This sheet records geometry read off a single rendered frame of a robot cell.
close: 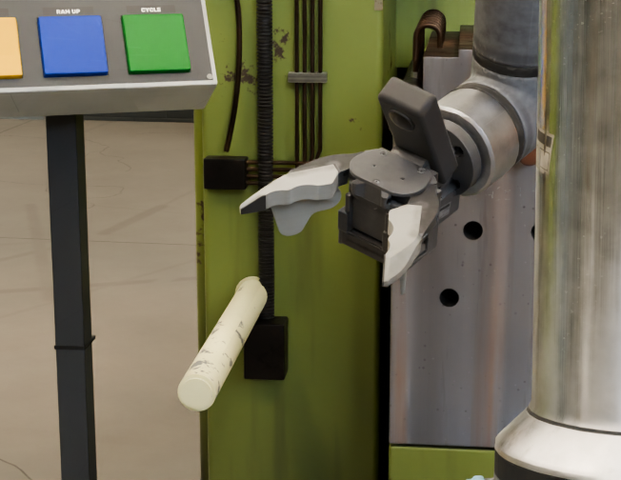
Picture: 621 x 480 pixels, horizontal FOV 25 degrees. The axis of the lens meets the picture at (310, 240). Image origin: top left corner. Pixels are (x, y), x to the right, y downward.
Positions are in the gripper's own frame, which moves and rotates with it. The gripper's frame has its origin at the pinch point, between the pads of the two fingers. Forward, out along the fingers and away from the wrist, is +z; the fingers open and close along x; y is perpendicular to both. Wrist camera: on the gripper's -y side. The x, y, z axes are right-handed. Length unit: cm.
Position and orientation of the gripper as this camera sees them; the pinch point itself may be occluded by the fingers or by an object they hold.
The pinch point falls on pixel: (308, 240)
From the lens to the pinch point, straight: 111.3
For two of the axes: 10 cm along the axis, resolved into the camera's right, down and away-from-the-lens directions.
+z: -6.3, 4.7, -6.2
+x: -7.7, -3.9, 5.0
